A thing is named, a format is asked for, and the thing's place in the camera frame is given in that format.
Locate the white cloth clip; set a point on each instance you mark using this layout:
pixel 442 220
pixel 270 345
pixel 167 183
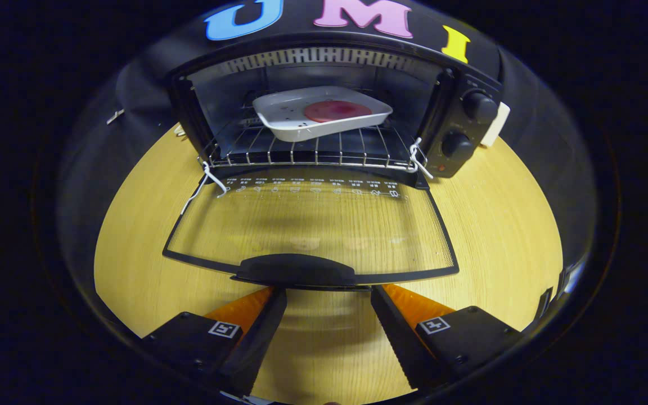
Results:
pixel 115 116

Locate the small white gadget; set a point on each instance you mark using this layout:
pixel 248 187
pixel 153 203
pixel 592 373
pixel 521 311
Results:
pixel 179 130

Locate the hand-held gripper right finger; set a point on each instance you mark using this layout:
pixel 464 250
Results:
pixel 394 332

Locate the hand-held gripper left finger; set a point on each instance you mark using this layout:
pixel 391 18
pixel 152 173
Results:
pixel 262 337

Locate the black backdrop cloth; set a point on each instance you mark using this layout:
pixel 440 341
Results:
pixel 538 140

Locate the pink round food slice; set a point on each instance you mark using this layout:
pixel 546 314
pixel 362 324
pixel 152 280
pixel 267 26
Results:
pixel 335 111

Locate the white square food tray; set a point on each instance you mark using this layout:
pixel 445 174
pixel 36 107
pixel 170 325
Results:
pixel 301 132

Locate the black toaster oven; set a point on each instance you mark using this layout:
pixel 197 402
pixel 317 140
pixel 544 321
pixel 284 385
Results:
pixel 470 126

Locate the white bread toaster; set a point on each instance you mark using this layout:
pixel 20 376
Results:
pixel 498 126

